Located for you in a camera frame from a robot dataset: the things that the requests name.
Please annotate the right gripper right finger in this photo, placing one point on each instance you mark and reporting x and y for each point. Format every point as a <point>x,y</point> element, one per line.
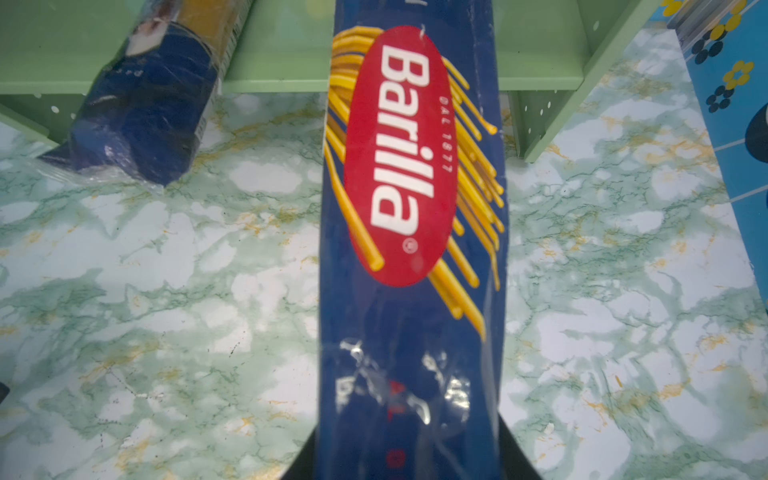
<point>514,464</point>

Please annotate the light green wooden shelf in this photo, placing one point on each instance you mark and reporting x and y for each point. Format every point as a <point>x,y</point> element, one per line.
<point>550,54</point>

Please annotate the blue clear spaghetti bag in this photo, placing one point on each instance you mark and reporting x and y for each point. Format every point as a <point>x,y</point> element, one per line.
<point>146,111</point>

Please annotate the blue Barilla spaghetti box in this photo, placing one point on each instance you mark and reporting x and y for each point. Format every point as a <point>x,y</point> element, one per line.
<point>413,244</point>

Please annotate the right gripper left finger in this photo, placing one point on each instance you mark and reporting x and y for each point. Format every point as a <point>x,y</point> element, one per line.
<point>302,467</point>

